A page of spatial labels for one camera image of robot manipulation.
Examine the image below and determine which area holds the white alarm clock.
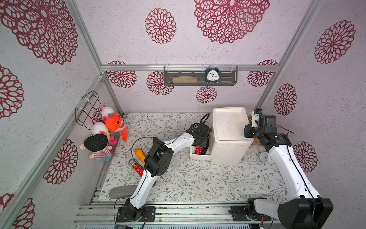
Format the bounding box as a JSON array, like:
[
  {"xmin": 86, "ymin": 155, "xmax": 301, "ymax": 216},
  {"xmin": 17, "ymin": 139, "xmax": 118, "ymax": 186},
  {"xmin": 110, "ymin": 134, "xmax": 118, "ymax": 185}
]
[{"xmin": 260, "ymin": 152, "xmax": 272, "ymax": 164}]

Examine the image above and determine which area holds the dark grey wall shelf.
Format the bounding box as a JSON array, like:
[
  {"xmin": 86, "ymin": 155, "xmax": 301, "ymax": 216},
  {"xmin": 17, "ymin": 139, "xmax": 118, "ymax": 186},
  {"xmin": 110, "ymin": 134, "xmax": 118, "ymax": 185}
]
[{"xmin": 163, "ymin": 65, "xmax": 238, "ymax": 86}]

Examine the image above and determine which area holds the white three-drawer cabinet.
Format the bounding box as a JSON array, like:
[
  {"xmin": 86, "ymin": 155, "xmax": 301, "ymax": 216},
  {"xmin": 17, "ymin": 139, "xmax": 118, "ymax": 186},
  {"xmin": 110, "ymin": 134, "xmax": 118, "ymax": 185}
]
[{"xmin": 189, "ymin": 107, "xmax": 254, "ymax": 166}]

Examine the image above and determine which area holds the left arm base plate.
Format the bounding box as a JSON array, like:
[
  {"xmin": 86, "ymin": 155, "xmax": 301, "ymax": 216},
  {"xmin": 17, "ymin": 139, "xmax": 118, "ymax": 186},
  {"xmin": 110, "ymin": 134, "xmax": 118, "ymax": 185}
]
[{"xmin": 116, "ymin": 200, "xmax": 156, "ymax": 223}]

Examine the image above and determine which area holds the red orange plush fish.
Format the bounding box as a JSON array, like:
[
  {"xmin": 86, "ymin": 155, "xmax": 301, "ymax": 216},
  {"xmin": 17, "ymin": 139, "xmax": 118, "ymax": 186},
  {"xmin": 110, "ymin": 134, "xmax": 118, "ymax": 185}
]
[{"xmin": 105, "ymin": 113, "xmax": 128, "ymax": 142}]

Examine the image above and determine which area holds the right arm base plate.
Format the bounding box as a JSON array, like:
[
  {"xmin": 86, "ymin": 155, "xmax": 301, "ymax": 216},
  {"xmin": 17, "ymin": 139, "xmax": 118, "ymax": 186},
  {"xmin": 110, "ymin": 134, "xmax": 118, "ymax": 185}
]
[{"xmin": 229, "ymin": 198, "xmax": 272, "ymax": 221}]

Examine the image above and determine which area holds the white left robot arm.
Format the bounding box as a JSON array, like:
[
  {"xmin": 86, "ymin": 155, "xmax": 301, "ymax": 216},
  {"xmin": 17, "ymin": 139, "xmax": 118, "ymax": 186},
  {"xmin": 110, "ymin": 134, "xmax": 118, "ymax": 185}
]
[{"xmin": 122, "ymin": 122, "xmax": 210, "ymax": 220}]

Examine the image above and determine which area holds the brown teddy bear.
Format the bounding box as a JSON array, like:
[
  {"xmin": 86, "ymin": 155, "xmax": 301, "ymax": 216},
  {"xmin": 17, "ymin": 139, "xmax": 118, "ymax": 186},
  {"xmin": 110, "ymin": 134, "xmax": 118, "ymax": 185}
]
[{"xmin": 248, "ymin": 115, "xmax": 263, "ymax": 147}]

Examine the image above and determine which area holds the black wire basket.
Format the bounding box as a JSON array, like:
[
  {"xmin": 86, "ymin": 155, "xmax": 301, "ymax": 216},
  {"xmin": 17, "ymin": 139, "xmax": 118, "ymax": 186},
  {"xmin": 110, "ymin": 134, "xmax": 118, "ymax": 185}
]
[{"xmin": 74, "ymin": 91, "xmax": 104, "ymax": 130}]

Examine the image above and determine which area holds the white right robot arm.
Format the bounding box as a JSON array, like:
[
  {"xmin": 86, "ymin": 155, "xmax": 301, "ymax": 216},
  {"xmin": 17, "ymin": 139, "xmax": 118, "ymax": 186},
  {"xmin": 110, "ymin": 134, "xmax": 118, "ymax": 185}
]
[{"xmin": 244, "ymin": 109, "xmax": 334, "ymax": 229}]

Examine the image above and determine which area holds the green alarm clock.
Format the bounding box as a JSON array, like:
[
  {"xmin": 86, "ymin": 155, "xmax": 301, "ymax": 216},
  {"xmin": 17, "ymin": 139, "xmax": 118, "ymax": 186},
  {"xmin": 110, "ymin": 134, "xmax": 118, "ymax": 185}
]
[{"xmin": 205, "ymin": 67, "xmax": 220, "ymax": 84}]

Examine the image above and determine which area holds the grey oval sponge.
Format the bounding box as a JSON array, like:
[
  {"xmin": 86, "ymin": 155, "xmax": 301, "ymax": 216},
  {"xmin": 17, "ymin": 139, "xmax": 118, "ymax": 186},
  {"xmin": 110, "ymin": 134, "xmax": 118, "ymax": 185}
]
[{"xmin": 109, "ymin": 185, "xmax": 137, "ymax": 199}]

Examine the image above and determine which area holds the glitter silver microphone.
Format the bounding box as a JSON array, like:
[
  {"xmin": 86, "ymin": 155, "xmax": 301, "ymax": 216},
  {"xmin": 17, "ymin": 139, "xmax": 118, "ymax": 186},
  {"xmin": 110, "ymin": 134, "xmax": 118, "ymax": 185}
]
[{"xmin": 140, "ymin": 144, "xmax": 150, "ymax": 156}]

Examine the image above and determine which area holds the red glitter microphone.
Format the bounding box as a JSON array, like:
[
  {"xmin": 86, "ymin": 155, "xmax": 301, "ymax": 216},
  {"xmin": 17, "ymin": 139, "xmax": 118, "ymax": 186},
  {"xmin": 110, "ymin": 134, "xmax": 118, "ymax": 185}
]
[
  {"xmin": 129, "ymin": 160, "xmax": 144, "ymax": 177},
  {"xmin": 194, "ymin": 147, "xmax": 203, "ymax": 155}
]

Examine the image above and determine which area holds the black haired plush doll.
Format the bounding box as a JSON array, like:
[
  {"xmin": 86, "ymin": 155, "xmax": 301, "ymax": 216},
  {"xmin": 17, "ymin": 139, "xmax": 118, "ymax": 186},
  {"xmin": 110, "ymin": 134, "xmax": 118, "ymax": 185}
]
[{"xmin": 80, "ymin": 134, "xmax": 112, "ymax": 163}]

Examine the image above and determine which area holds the floral table mat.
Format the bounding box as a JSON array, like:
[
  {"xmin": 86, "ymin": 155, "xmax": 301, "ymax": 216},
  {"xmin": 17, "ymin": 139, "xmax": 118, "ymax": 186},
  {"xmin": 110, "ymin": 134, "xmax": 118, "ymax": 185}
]
[{"xmin": 95, "ymin": 113, "xmax": 288, "ymax": 202}]

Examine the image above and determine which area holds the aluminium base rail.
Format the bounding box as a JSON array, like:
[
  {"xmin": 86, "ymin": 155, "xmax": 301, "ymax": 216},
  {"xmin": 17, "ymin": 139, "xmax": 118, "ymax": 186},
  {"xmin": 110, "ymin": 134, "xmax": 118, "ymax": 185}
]
[{"xmin": 72, "ymin": 202, "xmax": 314, "ymax": 225}]

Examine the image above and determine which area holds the orange microphone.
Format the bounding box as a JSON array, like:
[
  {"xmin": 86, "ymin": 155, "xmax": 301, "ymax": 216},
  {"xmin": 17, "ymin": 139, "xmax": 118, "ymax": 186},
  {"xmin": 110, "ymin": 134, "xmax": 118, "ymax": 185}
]
[{"xmin": 134, "ymin": 148, "xmax": 146, "ymax": 164}]

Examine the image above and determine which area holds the pink white plush doll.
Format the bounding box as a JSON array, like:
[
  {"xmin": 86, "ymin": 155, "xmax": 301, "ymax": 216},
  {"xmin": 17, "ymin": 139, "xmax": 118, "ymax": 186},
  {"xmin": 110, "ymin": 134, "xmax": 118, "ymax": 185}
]
[{"xmin": 91, "ymin": 105, "xmax": 117, "ymax": 145}]

